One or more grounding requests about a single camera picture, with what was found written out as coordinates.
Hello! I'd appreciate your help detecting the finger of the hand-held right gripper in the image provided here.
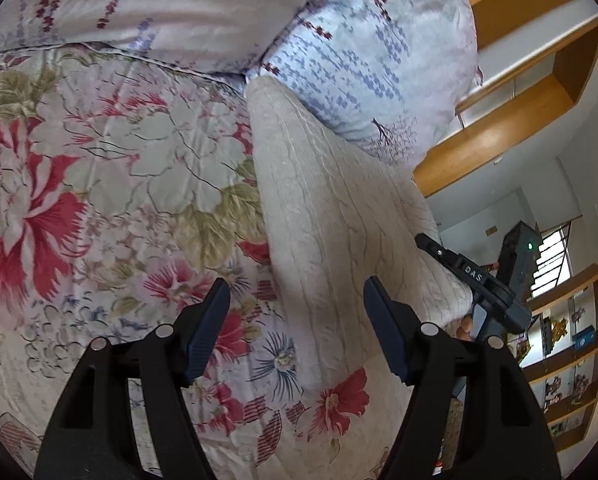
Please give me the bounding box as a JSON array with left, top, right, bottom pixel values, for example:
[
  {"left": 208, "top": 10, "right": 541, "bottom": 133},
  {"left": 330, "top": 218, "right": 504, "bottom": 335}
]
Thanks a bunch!
[{"left": 415, "top": 232, "right": 510, "bottom": 312}]

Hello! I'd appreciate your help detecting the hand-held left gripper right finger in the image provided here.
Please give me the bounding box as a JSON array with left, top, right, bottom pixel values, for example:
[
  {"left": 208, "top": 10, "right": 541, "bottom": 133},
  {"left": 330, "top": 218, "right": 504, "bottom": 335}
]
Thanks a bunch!
[{"left": 363, "top": 276, "right": 562, "bottom": 480}]

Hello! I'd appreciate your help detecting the window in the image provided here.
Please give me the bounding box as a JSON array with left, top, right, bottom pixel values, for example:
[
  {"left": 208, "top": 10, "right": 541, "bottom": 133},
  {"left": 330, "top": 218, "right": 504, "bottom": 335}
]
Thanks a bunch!
[{"left": 531, "top": 221, "right": 586, "bottom": 302}]

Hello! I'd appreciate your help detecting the pink floral pillow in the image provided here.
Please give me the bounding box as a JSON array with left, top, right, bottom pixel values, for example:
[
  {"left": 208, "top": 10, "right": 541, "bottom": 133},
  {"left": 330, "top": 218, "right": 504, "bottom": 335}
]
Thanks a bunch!
[{"left": 0, "top": 0, "right": 340, "bottom": 83}]

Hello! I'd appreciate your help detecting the person's right hand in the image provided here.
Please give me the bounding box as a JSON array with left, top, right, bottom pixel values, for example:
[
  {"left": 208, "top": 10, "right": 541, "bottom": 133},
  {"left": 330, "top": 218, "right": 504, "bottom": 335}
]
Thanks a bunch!
[{"left": 453, "top": 316, "right": 476, "bottom": 343}]

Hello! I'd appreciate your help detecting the wooden bookshelf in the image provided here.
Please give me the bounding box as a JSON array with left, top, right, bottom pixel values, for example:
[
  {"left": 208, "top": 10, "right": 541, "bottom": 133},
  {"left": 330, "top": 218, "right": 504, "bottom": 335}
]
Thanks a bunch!
[{"left": 516, "top": 264, "right": 598, "bottom": 453}]

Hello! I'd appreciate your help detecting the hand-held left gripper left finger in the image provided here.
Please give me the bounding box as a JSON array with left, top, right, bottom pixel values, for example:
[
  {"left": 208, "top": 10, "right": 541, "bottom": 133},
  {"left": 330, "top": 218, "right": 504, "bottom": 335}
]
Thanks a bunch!
[{"left": 33, "top": 277, "right": 232, "bottom": 480}]

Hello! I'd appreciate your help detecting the wooden headboard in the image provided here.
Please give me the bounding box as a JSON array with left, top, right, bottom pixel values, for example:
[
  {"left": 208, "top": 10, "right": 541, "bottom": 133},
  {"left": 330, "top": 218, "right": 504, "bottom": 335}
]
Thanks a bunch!
[{"left": 413, "top": 0, "right": 598, "bottom": 197}]

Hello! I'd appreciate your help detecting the beige cable-knit sweater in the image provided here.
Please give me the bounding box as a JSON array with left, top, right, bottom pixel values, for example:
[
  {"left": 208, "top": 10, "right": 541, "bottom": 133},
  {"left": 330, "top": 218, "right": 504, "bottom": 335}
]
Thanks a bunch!
[{"left": 244, "top": 74, "right": 476, "bottom": 381}]

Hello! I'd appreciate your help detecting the floral bed sheet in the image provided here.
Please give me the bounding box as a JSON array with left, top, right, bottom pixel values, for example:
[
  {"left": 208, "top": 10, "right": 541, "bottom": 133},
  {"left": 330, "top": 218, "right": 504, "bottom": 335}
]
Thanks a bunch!
[{"left": 0, "top": 42, "right": 430, "bottom": 480}]

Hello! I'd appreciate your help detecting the lavender print pillow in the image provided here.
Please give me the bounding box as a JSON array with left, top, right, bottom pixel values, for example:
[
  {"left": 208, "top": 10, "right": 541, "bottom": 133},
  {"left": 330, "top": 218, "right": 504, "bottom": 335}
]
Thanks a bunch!
[{"left": 246, "top": 0, "right": 484, "bottom": 167}]

